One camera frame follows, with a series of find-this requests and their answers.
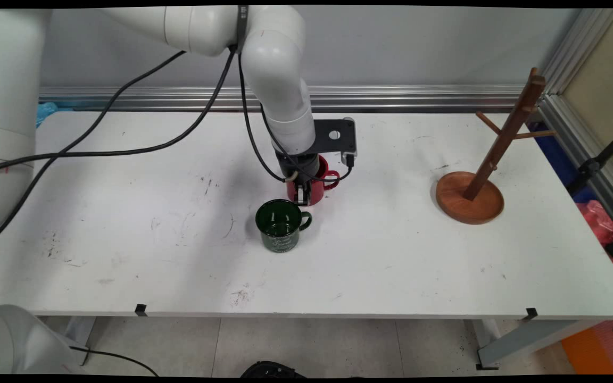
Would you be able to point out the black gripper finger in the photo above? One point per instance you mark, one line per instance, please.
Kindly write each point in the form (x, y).
(300, 194)

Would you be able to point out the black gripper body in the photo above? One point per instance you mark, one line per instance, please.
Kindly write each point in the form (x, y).
(298, 167)

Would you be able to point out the red enamel mug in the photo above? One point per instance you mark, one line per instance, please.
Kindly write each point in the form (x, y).
(316, 194)

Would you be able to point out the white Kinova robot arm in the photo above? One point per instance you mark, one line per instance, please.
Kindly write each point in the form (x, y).
(280, 69)

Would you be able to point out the dark green enamel mug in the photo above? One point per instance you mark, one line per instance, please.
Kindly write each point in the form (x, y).
(281, 229)

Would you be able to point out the wooden mug tree stand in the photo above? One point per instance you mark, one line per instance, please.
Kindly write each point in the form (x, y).
(469, 202)

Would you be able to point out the black round floor object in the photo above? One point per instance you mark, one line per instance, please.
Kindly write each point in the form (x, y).
(272, 369)

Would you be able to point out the black table edge clip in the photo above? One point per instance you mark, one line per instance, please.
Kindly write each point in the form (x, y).
(531, 313)
(141, 309)

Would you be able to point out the blue bubble wrap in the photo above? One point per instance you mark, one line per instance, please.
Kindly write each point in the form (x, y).
(51, 111)

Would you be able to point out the blue fabric sheet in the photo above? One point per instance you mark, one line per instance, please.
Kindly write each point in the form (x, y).
(559, 159)

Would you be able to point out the grey angled table leg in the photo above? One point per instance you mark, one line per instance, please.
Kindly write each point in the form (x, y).
(524, 340)

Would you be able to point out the red plastic bag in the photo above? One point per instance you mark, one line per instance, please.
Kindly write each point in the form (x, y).
(596, 221)

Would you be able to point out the black tripod stand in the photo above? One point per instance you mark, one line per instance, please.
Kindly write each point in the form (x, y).
(596, 162)

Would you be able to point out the orange box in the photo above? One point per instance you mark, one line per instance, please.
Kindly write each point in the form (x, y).
(594, 348)

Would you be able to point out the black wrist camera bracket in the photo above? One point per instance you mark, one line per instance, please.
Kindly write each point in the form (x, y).
(336, 135)

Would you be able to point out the aluminium rail along wall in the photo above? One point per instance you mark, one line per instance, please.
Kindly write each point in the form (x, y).
(418, 97)

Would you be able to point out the aluminium frame post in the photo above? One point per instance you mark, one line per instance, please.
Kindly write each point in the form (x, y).
(578, 58)

